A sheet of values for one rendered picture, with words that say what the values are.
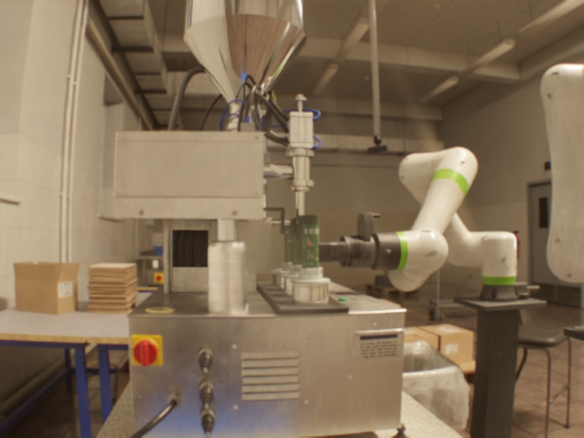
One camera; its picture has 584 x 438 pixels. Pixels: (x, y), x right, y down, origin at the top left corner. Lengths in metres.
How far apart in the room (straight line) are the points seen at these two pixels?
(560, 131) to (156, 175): 0.90
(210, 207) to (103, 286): 1.79
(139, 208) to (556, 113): 0.94
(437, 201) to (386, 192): 10.61
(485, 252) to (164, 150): 1.26
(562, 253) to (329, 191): 10.55
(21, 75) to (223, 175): 2.68
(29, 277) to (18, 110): 1.18
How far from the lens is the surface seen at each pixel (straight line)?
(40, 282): 2.61
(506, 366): 1.83
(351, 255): 1.08
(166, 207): 0.82
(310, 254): 0.86
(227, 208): 0.81
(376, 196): 11.88
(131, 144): 0.84
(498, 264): 1.75
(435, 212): 1.36
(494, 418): 1.88
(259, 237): 1.13
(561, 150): 1.19
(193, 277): 1.14
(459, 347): 3.85
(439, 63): 8.80
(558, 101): 1.20
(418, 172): 1.57
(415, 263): 1.13
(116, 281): 2.54
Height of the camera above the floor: 1.15
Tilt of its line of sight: 2 degrees up
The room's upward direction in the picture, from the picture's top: straight up
